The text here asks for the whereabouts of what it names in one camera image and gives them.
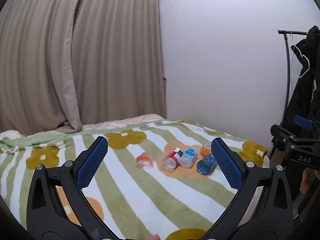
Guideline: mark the person's right hand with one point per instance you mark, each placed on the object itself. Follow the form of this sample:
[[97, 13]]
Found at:
[[307, 178]]

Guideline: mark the blue plastic bottle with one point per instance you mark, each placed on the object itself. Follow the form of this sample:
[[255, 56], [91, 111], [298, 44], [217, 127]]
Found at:
[[206, 164]]

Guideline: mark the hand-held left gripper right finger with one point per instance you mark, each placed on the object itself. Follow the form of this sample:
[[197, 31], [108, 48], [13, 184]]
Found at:
[[227, 165]]

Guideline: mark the black jacket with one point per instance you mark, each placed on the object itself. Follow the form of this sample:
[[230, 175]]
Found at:
[[308, 92]]

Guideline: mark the green striped floral blanket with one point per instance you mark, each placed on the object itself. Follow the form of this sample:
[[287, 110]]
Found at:
[[140, 195]]

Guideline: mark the small orange bottle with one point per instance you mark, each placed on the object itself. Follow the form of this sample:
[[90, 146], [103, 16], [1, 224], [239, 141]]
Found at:
[[205, 150]]

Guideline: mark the clear bottle with red-green label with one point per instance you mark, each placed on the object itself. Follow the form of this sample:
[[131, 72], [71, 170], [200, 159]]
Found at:
[[172, 158]]

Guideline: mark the white bottle with blue label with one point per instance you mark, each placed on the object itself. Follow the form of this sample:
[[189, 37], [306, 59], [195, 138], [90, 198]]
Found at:
[[188, 157]]

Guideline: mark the beige curtain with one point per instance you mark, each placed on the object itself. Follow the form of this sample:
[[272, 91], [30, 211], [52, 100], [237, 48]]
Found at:
[[75, 55]]

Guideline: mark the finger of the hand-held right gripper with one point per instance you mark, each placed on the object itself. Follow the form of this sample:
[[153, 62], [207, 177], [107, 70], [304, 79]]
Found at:
[[283, 133], [304, 122]]

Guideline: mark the pink bed sheet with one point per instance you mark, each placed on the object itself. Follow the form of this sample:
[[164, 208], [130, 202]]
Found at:
[[125, 121]]

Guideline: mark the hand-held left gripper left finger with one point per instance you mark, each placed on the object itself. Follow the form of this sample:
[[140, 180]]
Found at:
[[90, 165]]

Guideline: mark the orange label clear bottle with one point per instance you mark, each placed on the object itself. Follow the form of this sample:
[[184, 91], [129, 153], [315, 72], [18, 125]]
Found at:
[[144, 161]]

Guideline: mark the black clothes rack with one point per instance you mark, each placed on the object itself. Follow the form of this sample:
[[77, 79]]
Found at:
[[289, 62]]

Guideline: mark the white clothes hanger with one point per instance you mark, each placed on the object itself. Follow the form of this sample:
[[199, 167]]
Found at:
[[303, 60]]

